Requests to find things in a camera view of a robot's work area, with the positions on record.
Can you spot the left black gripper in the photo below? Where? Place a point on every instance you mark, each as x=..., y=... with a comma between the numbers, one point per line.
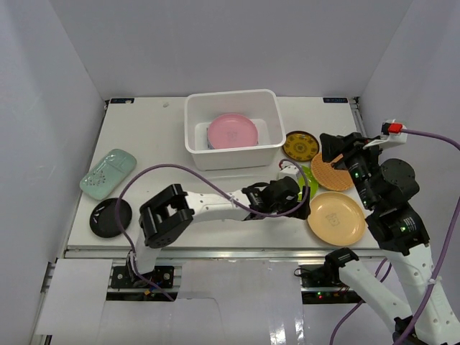
x=302, y=207

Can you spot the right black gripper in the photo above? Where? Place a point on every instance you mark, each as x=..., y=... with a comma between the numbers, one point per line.
x=332, y=146

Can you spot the orange woven round plate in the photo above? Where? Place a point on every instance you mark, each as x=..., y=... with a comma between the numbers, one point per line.
x=328, y=177

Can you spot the green round plate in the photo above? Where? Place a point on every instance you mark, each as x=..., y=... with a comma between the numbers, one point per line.
x=307, y=178

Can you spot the beige round plate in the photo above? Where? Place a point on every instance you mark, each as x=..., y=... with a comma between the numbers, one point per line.
x=336, y=219

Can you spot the dark yellow patterned plate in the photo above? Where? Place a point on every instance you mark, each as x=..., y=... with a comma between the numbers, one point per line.
x=301, y=146

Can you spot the pink round plate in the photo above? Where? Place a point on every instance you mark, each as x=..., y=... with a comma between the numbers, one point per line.
x=230, y=131

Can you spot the mint green rectangular plate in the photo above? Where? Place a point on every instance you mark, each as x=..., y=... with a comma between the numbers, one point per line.
x=105, y=176

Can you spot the blue round plate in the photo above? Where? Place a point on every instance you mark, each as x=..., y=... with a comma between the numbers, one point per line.
x=208, y=143

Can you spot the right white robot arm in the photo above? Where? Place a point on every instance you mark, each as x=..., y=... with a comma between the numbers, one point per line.
x=425, y=316

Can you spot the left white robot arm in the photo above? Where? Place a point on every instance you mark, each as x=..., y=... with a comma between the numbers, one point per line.
x=167, y=215

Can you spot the white plastic bin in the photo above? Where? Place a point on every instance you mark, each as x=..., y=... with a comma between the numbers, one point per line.
x=260, y=106

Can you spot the black round plate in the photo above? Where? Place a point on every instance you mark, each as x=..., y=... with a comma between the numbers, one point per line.
x=102, y=219

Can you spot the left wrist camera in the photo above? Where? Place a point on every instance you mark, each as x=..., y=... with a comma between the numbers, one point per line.
x=290, y=171

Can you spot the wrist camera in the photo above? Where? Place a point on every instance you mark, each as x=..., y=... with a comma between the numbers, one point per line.
x=290, y=171
x=392, y=135

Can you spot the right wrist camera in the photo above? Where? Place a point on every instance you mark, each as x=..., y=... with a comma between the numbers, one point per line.
x=392, y=135

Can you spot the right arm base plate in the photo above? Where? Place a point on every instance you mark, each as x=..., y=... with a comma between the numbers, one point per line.
x=317, y=288

